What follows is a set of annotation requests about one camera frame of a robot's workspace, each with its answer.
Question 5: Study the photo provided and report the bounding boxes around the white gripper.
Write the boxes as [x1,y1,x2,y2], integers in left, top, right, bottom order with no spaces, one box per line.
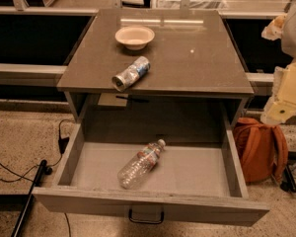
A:
[260,59,296,125]

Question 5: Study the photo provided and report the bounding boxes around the clear plastic water bottle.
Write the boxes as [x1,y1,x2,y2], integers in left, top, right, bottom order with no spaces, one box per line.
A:
[117,139,166,190]

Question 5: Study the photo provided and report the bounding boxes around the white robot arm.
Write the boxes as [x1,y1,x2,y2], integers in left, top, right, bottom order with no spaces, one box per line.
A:
[260,1,296,125]

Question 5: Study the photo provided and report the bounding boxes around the grey cabinet with counter top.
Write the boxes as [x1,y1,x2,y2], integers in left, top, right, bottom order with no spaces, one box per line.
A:
[57,9,254,129]

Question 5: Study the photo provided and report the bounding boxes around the open grey top drawer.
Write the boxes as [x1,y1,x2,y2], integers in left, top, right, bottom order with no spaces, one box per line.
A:
[33,99,270,228]

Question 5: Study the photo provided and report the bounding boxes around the orange backpack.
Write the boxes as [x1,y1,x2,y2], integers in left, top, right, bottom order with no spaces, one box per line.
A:
[233,118,288,183]

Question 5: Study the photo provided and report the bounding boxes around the black stand leg right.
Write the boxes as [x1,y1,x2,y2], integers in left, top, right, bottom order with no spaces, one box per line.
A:
[280,166,296,194]

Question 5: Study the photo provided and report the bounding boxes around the black stand leg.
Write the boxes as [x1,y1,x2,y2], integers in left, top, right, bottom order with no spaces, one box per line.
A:
[280,166,296,194]
[11,160,47,237]

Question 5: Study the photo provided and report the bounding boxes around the crushed silver drink can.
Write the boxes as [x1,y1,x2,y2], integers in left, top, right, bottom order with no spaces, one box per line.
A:
[111,56,150,92]

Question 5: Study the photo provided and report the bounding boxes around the white paper bowl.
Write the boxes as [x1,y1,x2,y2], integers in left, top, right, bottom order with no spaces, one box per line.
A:
[115,26,155,50]

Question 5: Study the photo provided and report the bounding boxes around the black stand leg left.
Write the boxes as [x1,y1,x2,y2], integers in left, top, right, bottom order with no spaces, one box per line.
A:
[11,160,47,237]

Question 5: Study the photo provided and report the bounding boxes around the metal railing frame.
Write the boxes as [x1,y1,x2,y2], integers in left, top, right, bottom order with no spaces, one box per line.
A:
[0,0,295,87]

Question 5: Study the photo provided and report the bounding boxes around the black drawer handle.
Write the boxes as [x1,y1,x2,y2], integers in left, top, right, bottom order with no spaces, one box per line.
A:
[128,209,165,225]

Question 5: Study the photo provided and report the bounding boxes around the black floor cable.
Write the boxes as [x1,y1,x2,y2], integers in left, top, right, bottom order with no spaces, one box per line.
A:
[0,118,73,237]

